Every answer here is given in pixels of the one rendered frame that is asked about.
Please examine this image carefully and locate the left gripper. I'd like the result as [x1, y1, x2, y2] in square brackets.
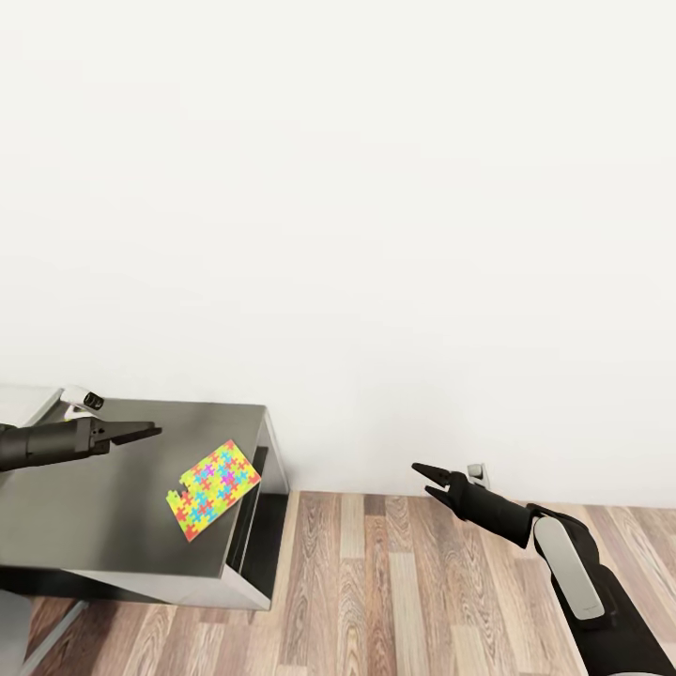
[26, 416, 162, 467]

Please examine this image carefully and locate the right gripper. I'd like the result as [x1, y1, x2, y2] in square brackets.
[412, 462, 506, 535]

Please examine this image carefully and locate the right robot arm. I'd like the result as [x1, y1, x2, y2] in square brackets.
[412, 462, 676, 676]

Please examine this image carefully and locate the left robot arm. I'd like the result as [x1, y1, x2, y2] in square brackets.
[0, 385, 162, 472]

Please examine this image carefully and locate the jigsaw puzzle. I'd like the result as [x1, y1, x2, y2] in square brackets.
[167, 441, 262, 541]

